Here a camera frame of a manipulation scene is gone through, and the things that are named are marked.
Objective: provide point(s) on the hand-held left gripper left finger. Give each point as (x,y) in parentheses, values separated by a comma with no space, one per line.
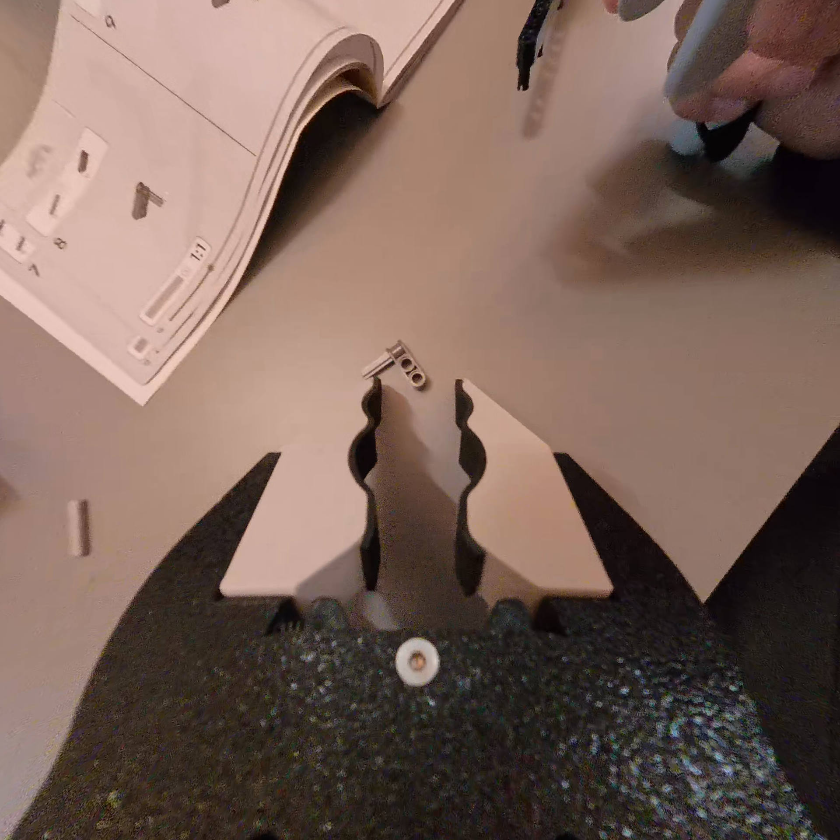
(302,525)

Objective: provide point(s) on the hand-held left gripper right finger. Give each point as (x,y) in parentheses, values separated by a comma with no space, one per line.
(531,525)

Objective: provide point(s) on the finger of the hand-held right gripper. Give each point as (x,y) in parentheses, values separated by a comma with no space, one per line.
(548,72)

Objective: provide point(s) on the grey toy connector piece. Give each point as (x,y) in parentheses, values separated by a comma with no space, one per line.
(410,371)

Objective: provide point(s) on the white instruction booklet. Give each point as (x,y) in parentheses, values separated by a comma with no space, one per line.
(164,131)

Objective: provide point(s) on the grey desk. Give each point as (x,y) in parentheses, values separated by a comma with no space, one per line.
(525,262)

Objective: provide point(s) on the person's right hand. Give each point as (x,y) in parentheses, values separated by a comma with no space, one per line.
(800,65)

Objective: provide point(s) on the small grey toy pin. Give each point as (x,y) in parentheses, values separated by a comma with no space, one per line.
(79,528)

